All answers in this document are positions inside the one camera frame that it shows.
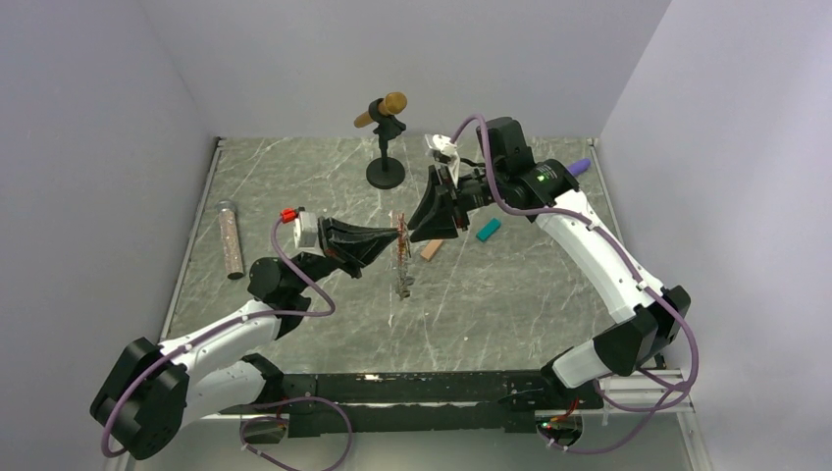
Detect purple cable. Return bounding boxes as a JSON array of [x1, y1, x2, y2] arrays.
[[99, 217, 338, 459], [450, 114, 701, 456]]

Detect purple cylinder handle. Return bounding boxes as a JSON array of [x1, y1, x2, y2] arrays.
[[567, 158, 592, 177]]

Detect red carabiner keyring with chain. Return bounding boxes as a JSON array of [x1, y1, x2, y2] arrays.
[[390, 210, 414, 300]]

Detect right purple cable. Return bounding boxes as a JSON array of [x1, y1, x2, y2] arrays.
[[450, 114, 701, 456]]

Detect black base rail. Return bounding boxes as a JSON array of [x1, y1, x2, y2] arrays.
[[223, 370, 603, 438]]

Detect peach block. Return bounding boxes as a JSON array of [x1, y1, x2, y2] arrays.
[[420, 239, 443, 262]]

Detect glitter tube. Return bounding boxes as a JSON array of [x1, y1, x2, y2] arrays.
[[216, 200, 245, 280]]

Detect teal block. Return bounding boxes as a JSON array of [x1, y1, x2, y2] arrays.
[[475, 218, 501, 242]]

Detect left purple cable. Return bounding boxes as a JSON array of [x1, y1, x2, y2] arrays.
[[99, 217, 338, 459]]

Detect brown microphone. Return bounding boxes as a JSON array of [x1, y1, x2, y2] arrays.
[[353, 91, 408, 129]]

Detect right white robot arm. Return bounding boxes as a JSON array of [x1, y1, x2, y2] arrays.
[[408, 117, 691, 408]]

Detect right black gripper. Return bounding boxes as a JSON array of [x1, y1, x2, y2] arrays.
[[406, 164, 506, 243]]

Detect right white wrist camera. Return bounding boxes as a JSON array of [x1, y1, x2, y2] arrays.
[[425, 133, 461, 186]]

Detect black microphone stand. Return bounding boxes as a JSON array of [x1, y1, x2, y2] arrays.
[[366, 115, 407, 189]]

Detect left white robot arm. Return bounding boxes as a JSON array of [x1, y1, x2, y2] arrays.
[[90, 208, 399, 459]]

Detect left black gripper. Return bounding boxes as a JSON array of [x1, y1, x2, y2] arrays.
[[290, 216, 400, 294]]

